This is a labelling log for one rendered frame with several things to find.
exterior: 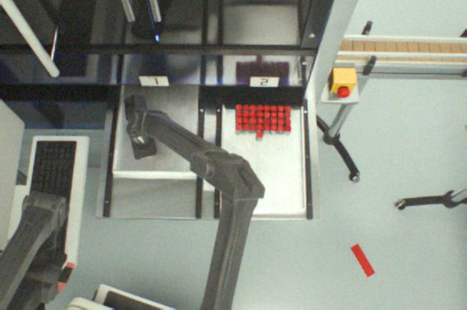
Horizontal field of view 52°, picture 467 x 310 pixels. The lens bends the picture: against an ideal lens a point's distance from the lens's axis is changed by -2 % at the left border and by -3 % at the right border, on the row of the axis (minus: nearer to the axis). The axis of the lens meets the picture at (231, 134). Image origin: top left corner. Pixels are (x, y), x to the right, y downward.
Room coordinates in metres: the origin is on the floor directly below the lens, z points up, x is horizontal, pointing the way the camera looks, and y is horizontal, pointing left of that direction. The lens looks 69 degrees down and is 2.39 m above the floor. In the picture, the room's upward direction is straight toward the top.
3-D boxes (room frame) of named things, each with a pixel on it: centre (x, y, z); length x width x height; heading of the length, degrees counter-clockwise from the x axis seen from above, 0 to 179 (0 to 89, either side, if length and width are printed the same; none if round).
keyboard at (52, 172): (0.38, 0.60, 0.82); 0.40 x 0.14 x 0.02; 0
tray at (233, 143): (0.50, -0.10, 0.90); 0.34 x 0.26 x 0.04; 179
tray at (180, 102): (0.61, 0.24, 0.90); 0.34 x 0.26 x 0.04; 179
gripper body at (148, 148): (0.51, 0.26, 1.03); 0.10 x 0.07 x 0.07; 14
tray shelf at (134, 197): (0.54, 0.07, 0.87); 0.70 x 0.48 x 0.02; 89
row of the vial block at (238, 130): (0.58, -0.10, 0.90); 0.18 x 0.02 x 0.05; 89
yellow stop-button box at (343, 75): (0.73, -0.35, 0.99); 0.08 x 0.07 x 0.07; 179
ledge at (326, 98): (0.77, -0.37, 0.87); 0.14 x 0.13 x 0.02; 179
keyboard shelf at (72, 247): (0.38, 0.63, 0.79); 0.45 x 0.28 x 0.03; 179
